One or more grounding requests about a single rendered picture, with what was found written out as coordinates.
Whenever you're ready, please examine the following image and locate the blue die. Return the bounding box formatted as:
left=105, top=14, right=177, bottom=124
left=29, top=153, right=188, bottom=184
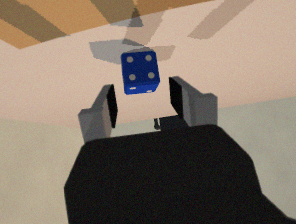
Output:
left=121, top=51, right=160, bottom=95

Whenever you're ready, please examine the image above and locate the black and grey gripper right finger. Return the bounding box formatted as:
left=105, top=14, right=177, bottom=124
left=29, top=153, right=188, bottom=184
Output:
left=169, top=76, right=218, bottom=127

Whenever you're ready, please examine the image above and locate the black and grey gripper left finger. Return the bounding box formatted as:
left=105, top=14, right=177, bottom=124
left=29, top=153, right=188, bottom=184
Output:
left=78, top=84, right=118, bottom=144

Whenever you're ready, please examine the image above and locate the tan square mat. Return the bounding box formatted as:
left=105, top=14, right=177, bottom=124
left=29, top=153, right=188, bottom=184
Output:
left=0, top=0, right=213, bottom=49

